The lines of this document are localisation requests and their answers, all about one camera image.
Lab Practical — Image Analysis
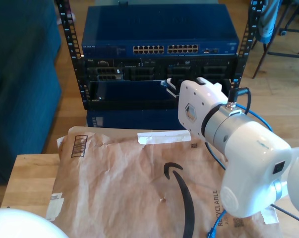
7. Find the blue network cable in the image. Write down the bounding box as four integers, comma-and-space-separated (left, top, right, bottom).
160, 80, 274, 238

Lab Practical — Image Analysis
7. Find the black rack server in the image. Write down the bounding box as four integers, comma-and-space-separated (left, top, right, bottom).
83, 57, 236, 81

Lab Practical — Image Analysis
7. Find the blue flat device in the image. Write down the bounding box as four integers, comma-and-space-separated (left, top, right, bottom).
86, 109, 238, 130

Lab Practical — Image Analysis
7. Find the dark metal stool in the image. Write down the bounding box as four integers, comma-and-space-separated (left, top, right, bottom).
251, 32, 299, 80

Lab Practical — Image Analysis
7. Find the grey jacket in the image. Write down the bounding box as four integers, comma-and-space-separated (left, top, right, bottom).
248, 0, 283, 45

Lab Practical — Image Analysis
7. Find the brown paper mailer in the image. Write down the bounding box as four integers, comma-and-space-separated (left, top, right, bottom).
41, 125, 284, 238

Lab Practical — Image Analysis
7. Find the office chair base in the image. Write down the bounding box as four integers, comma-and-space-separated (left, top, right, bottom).
278, 0, 299, 37

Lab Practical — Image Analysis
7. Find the teal sofa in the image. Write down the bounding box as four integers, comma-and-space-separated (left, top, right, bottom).
0, 0, 62, 185

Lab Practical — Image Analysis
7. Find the black gripper power cable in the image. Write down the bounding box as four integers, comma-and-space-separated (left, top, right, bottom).
228, 86, 251, 117

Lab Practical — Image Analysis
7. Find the blue network switch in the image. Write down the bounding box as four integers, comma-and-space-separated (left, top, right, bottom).
81, 4, 240, 56

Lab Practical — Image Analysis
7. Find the black rack frame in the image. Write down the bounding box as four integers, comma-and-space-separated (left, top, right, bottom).
55, 0, 264, 111

